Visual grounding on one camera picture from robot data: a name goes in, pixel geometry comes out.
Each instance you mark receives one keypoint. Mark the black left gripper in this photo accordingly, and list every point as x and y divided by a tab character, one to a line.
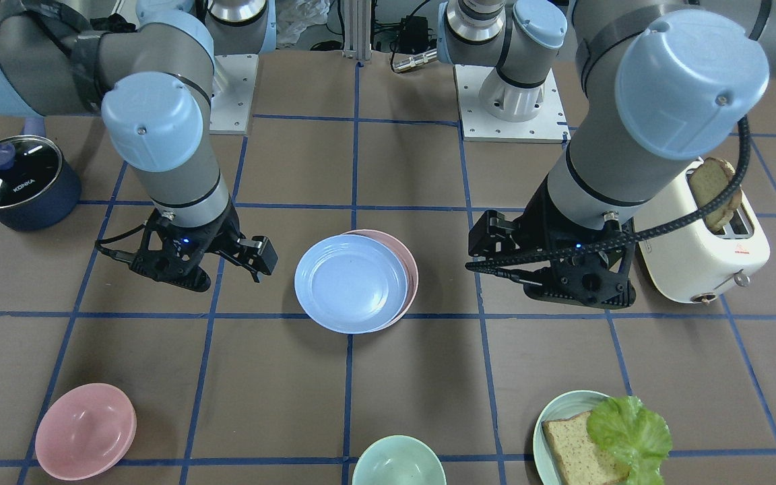
528	232

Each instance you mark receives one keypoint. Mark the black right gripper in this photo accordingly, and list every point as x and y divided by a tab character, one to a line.
225	232

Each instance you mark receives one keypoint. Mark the blue plate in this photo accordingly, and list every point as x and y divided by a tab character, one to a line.
351	284

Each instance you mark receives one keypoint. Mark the pink plate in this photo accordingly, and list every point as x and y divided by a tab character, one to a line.
406	258

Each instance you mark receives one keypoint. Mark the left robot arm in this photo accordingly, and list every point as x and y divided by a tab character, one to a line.
666	82

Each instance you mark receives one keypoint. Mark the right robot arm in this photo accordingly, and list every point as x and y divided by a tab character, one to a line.
153	88

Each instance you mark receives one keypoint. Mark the white toaster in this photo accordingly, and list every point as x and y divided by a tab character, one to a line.
692	264

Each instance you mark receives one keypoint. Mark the green plate with food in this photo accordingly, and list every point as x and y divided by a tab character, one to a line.
564	406

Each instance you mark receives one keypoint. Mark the bread slice in toaster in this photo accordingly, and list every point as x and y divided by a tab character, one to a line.
707	182

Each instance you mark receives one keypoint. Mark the green lettuce leaf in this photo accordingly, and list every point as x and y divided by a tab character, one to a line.
634	435

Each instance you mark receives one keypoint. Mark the bread slice on plate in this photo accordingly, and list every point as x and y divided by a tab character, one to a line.
578	459

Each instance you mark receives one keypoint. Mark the blue saucepan with lid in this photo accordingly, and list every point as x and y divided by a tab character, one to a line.
38	187

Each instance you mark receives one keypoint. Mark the pink bowl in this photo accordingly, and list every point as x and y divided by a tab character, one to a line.
85	432

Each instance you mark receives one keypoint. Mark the green bowl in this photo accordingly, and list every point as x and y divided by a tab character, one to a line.
398	459

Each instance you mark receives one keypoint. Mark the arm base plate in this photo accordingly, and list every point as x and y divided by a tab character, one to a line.
494	111
234	86

